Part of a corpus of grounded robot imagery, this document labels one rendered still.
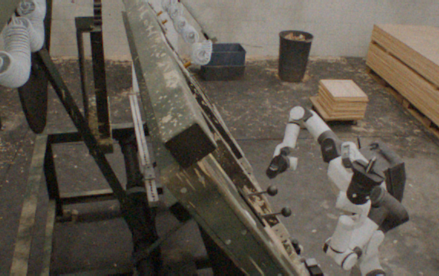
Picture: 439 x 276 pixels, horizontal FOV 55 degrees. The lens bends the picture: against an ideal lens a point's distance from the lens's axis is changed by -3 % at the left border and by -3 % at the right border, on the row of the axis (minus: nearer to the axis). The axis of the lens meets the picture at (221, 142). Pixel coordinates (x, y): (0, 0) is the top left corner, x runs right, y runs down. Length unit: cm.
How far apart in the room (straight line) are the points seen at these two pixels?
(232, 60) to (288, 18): 152
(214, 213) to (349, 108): 425
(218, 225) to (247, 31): 619
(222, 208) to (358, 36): 687
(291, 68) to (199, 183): 539
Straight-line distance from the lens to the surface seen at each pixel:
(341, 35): 774
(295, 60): 635
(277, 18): 729
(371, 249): 233
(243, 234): 124
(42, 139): 335
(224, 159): 182
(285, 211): 153
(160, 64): 136
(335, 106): 522
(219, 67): 623
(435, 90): 571
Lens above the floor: 240
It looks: 30 degrees down
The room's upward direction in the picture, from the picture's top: 3 degrees clockwise
